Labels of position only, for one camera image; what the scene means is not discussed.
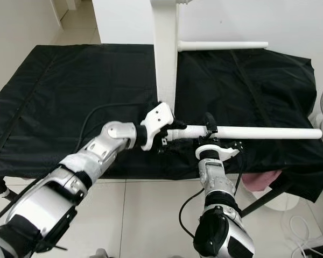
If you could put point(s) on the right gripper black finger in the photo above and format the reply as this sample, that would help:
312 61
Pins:
211 122

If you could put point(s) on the white plastic table leg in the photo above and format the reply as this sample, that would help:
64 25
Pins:
226 46
264 132

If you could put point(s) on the white plastic children table top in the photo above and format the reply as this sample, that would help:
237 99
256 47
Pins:
166 54

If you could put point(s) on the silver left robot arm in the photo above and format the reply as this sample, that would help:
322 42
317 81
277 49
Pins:
54 199

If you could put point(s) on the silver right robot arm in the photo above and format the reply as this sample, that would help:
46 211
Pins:
215 185

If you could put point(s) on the pink white round stool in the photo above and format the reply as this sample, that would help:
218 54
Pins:
258 180

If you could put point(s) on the black metal stand pole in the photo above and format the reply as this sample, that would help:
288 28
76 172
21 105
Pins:
264 200
1 193

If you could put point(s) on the black table cloth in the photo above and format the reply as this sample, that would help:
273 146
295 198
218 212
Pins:
75 107

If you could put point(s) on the grey robot foot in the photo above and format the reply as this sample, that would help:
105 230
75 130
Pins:
102 253

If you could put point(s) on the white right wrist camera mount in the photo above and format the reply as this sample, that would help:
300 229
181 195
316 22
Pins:
215 152

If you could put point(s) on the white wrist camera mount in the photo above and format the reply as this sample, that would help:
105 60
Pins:
156 121
215 152

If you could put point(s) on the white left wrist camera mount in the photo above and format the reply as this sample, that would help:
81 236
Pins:
156 121

